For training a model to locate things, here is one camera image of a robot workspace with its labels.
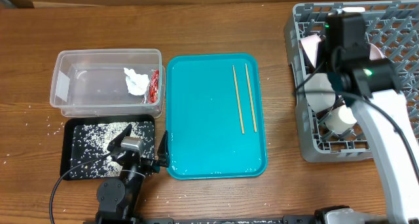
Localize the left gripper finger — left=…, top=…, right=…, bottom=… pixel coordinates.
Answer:
left=157, top=130, right=170, bottom=168
left=107, top=124, right=132, bottom=151

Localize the white tissue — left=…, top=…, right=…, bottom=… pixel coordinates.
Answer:
left=124, top=68, right=149, bottom=96

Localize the red snack wrapper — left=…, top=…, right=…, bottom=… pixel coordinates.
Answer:
left=142, top=70, right=160, bottom=103

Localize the wooden chopstick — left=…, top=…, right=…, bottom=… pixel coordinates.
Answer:
left=232, top=65, right=245, bottom=134
left=245, top=64, right=257, bottom=132

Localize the grey metal bowl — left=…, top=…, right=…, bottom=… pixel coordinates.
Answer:
left=304, top=73, right=336, bottom=113

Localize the white cup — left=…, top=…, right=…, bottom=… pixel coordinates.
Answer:
left=325, top=105, right=357, bottom=134

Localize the large white round plate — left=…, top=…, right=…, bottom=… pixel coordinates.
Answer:
left=369, top=43, right=386, bottom=60

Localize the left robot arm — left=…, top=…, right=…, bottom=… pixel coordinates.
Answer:
left=95, top=125, right=170, bottom=223

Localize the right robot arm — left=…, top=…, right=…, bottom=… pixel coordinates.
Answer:
left=328, top=45, right=418, bottom=223

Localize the black food waste tray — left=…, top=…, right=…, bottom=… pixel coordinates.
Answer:
left=60, top=115, right=155, bottom=180

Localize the clear plastic waste bin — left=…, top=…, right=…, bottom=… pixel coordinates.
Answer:
left=50, top=48, right=166, bottom=117

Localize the grey dishwasher rack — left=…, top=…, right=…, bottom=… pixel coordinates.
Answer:
left=284, top=0, right=418, bottom=162

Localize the teal plastic serving tray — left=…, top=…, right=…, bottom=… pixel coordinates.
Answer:
left=166, top=53, right=268, bottom=179

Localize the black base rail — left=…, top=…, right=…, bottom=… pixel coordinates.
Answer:
left=86, top=215, right=319, bottom=224

